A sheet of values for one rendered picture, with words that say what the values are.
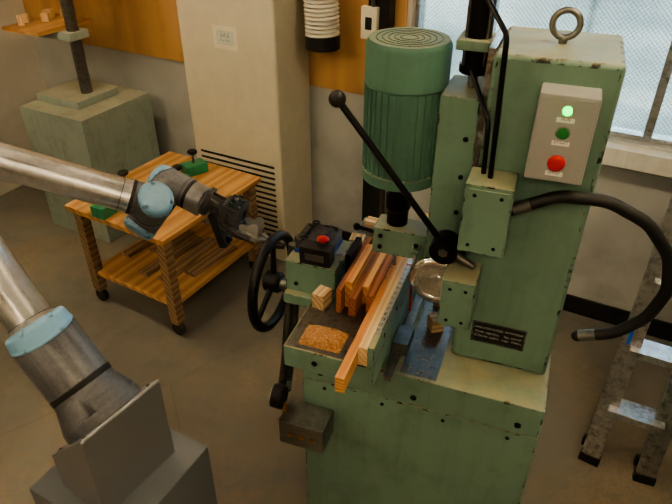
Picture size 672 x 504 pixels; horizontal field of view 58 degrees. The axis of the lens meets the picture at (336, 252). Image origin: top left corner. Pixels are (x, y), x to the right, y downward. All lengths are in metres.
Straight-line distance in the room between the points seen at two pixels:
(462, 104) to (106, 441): 1.02
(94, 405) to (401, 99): 0.92
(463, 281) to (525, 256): 0.14
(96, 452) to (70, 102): 2.29
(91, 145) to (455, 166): 2.34
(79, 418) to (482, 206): 0.95
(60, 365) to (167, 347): 1.36
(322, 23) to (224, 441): 1.72
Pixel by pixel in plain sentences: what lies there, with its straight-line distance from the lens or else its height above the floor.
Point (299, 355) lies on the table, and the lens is 1.38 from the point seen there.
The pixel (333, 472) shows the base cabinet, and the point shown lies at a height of 0.36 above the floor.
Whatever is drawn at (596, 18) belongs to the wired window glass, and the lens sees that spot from 2.64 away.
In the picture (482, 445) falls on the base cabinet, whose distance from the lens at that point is 1.56.
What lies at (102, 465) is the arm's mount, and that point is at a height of 0.70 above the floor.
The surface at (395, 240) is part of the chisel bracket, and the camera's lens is 1.46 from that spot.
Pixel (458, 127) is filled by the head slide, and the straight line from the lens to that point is 1.26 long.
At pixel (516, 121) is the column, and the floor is 1.40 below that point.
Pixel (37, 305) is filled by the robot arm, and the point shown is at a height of 0.88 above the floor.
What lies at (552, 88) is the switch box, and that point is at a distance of 1.14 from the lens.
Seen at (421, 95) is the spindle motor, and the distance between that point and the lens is 1.26.
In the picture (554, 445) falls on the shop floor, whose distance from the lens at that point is 2.48.
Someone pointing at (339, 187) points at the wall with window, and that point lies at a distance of 3.19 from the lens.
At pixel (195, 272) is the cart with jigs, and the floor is 0.20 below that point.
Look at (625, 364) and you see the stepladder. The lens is 2.21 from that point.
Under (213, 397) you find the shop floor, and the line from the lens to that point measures 2.54.
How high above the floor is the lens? 1.83
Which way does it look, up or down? 34 degrees down
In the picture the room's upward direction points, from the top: straight up
